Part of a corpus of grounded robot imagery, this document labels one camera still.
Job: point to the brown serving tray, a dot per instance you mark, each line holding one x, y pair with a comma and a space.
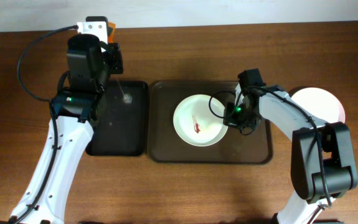
164, 145

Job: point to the cream plate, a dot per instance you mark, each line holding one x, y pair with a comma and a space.
198, 120

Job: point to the orange green sponge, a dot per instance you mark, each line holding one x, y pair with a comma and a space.
110, 31

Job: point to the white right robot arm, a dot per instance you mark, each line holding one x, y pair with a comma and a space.
323, 166

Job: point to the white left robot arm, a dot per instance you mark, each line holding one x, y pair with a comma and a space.
75, 112

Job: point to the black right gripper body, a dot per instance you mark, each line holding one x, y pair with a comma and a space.
234, 123

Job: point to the black small tray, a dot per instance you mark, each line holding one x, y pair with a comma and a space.
122, 130

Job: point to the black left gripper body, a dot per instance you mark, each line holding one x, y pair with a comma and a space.
113, 58

